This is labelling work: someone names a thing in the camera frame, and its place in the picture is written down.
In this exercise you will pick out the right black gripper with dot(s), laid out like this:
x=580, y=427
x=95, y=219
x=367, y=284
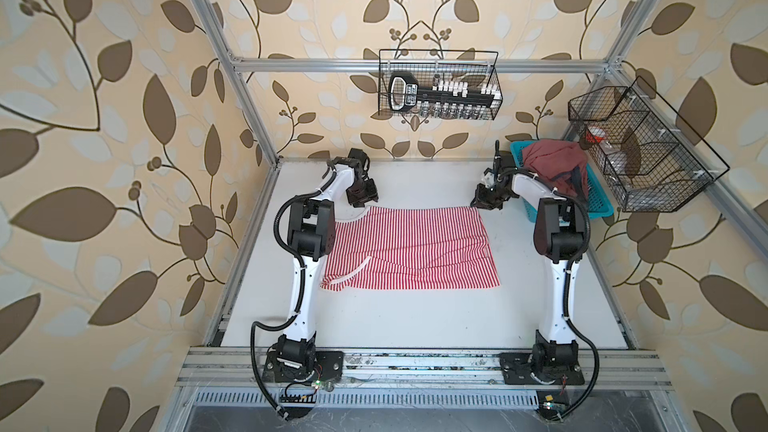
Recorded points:
x=481, y=201

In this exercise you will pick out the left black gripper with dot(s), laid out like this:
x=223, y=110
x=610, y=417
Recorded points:
x=371, y=195

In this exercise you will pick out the red white striped tank top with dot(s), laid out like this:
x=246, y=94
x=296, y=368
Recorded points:
x=400, y=249

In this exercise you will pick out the maroon tank top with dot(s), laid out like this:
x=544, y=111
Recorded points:
x=562, y=164

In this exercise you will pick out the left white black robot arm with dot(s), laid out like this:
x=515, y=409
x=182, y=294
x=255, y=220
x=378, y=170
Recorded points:
x=305, y=228

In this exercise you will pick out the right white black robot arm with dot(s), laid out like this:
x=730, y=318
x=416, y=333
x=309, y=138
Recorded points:
x=561, y=235

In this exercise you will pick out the teal plastic basket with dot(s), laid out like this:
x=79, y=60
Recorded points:
x=599, y=205

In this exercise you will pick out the black tool with vials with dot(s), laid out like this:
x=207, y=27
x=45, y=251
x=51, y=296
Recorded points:
x=441, y=99

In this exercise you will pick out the black wire basket back wall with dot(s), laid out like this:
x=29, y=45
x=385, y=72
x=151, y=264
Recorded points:
x=472, y=66

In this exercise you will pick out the black wire basket wall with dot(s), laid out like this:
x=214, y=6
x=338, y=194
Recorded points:
x=472, y=66
x=656, y=157

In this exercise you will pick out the black wire basket right wall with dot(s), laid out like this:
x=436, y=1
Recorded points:
x=656, y=157

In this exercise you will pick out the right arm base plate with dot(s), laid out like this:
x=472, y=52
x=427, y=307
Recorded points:
x=535, y=369

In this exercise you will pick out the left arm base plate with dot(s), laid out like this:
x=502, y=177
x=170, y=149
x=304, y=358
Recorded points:
x=323, y=366

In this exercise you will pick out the aluminium front rail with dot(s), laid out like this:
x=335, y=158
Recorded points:
x=368, y=368

